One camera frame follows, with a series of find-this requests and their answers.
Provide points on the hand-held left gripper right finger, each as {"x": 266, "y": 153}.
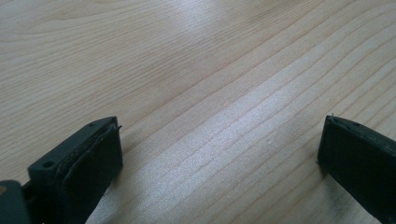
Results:
{"x": 361, "y": 158}

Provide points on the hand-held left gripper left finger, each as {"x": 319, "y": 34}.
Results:
{"x": 81, "y": 168}

